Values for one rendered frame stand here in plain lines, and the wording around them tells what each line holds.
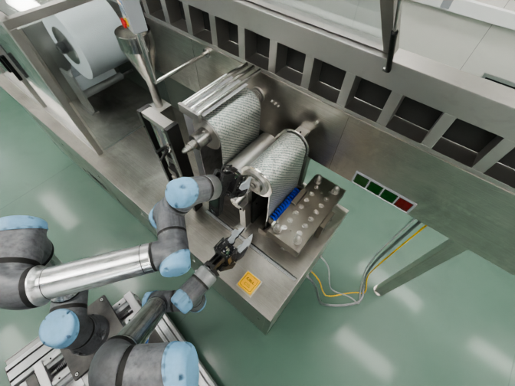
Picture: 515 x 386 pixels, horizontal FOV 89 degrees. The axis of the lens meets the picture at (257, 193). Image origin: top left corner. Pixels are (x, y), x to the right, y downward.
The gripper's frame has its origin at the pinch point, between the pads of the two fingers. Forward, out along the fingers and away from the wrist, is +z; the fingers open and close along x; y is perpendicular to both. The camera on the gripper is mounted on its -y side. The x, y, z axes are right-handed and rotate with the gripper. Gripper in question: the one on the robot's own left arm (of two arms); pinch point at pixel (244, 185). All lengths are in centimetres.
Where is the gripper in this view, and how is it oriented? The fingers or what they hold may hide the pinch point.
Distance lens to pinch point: 96.4
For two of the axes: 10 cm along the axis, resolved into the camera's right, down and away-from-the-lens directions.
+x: -7.8, -5.3, 3.3
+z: 4.7, -1.4, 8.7
